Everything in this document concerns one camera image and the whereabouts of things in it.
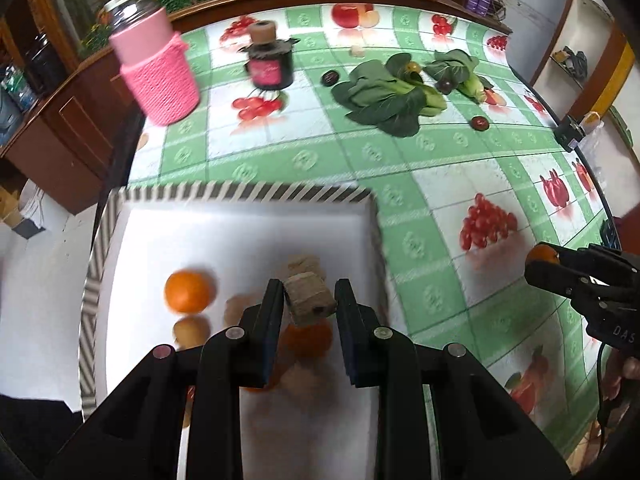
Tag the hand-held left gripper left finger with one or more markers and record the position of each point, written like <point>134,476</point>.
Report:
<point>274,310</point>

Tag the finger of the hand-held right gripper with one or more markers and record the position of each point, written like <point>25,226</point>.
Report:
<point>585,257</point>
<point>555,276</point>

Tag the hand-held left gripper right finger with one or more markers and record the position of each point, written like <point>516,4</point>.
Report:
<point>346,320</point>

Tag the orange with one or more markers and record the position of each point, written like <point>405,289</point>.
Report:
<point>310,342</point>
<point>190,291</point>
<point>542,254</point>

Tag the brown cube block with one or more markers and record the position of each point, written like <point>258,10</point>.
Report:
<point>302,265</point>
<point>307,300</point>

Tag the white box with striped rim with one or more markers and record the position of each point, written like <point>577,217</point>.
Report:
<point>225,235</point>

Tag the person's right hand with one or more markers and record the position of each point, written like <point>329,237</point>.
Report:
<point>622,375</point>

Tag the brown kiwi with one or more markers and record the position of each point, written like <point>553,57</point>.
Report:
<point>191,331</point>

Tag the white plastic bag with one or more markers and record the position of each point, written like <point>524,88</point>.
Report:
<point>600,135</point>

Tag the black device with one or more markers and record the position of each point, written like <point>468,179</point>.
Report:
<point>571,132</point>

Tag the green checked fruit-print tablecloth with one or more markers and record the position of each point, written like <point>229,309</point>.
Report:
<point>350,160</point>

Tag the dark red round fruit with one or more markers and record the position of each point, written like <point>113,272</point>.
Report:
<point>480,122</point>
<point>445,85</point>
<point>330,77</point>

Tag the dark bag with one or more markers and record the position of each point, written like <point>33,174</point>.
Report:
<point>576,62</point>

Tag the large green bok choy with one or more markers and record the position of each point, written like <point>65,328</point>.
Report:
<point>385,105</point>

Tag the small green bok choy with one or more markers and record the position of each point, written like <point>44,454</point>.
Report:
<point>452,66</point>

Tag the black jar with pink label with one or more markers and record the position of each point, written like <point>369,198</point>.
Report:
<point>270,67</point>

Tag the pink knitted basket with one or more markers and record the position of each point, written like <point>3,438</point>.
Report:
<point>162,87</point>

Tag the small olive green fruit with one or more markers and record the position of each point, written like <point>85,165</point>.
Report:
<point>412,66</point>

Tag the brown wooden cabinet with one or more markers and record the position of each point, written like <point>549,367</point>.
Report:
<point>60,150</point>

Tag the small beige lump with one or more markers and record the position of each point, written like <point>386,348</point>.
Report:
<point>356,50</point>

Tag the cardboard box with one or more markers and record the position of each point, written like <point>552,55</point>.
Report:
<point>10,205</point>

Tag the pink plastic cup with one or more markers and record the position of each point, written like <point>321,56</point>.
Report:
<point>140,40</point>

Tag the pack of plastic water bottles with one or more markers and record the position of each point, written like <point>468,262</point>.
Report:
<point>17,85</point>

